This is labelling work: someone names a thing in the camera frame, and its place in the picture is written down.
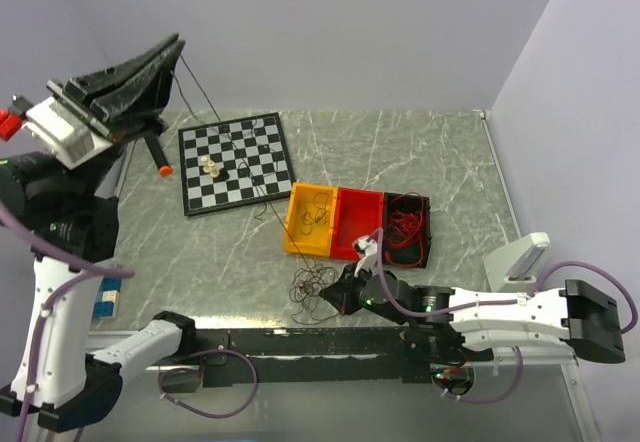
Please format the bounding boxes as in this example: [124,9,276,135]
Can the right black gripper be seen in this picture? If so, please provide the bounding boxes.
[321,262,408,325]

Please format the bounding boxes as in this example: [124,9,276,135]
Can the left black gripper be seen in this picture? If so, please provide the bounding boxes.
[40,30,180,199]

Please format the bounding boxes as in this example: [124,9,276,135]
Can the black thin cable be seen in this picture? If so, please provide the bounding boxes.
[172,54,337,276]

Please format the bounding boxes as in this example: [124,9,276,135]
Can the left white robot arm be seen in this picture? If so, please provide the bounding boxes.
[1,34,198,433]

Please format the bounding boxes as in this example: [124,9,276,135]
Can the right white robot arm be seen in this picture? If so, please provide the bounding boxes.
[320,264,626,364]

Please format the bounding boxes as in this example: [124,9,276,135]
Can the black marker orange cap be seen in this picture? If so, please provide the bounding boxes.
[145,135,172,177]

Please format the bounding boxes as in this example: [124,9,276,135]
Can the yellow plastic bin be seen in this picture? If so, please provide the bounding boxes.
[283,182,338,257]

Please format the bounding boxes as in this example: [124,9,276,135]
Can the black plastic bin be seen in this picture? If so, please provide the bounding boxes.
[383,192,431,269]

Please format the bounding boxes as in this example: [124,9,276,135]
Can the red plastic bin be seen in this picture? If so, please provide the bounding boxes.
[330,187,384,260]

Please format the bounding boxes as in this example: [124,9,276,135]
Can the cream chess pieces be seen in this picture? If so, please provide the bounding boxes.
[200,156,220,178]

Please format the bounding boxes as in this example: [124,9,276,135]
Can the black and white chessboard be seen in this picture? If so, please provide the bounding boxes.
[178,113,296,217]

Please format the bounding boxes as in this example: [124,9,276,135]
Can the blue toy block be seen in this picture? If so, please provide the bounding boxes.
[92,277,122,320]

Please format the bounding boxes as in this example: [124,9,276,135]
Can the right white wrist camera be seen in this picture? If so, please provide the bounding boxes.
[353,235,380,278]

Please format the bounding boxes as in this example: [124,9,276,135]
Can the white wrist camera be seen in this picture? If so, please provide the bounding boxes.
[23,97,113,169]
[353,235,380,278]

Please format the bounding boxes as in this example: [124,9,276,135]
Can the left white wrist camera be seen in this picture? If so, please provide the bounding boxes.
[23,97,113,169]

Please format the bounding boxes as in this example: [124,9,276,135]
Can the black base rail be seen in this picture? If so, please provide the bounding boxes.
[137,326,496,388]

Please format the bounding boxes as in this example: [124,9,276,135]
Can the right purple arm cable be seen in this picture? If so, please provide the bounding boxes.
[372,229,640,336]

